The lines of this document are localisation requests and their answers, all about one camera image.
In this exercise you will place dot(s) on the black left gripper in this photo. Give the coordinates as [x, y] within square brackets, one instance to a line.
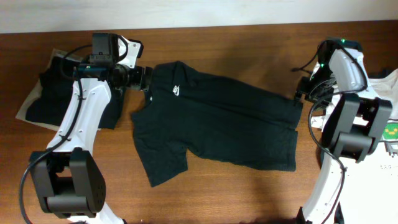
[143, 82]

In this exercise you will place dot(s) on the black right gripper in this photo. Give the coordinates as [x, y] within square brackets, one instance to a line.
[302, 89]

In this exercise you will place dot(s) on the dark green Nike t-shirt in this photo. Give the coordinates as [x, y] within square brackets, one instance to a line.
[213, 117]

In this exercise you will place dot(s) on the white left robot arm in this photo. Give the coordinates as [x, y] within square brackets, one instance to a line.
[67, 181]

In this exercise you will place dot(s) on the folded black clothes stack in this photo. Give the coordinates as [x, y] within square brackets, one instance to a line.
[56, 94]

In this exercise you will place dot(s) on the white printed t-shirt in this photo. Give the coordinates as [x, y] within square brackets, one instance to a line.
[376, 174]

